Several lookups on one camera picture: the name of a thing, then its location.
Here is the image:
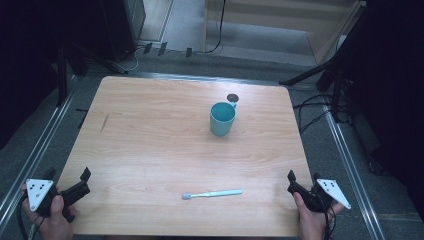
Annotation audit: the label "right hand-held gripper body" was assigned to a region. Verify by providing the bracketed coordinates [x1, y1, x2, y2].
[286, 178, 352, 214]

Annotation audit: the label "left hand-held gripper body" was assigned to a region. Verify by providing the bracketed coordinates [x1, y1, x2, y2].
[25, 178, 92, 224]

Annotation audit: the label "light blue toothbrush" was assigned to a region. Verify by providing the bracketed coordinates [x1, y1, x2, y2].
[181, 188, 244, 201]

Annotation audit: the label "teal cup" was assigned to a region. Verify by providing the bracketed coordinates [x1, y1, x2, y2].
[209, 100, 238, 137]

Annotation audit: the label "person's left hand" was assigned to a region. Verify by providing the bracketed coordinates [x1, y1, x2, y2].
[21, 184, 77, 240]

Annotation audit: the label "person's right hand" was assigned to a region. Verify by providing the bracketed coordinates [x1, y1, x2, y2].
[292, 191, 345, 240]

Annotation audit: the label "black metal stand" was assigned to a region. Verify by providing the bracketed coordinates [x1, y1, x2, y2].
[278, 54, 351, 124]
[54, 39, 130, 108]

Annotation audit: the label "dark cabinet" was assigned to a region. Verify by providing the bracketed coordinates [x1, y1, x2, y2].
[98, 0, 147, 63]

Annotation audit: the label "metal floor rail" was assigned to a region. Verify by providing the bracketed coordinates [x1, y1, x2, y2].
[0, 75, 79, 231]
[320, 104, 388, 240]

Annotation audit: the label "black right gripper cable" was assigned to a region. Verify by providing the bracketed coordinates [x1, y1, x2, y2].
[319, 191, 338, 240]

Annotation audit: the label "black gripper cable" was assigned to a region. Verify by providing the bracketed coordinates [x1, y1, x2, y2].
[16, 194, 46, 240]
[319, 191, 338, 240]

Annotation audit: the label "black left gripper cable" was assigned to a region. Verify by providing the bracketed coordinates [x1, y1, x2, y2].
[16, 194, 46, 240]

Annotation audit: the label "black floor cables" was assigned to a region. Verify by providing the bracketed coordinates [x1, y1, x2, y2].
[292, 93, 351, 135]

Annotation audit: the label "white floor cable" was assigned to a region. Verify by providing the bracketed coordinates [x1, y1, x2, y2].
[117, 45, 140, 73]

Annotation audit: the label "light wooden frame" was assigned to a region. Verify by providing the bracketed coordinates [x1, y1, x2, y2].
[201, 0, 368, 66]

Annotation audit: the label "black hanging cable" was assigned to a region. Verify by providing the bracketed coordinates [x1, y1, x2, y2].
[203, 0, 228, 55]

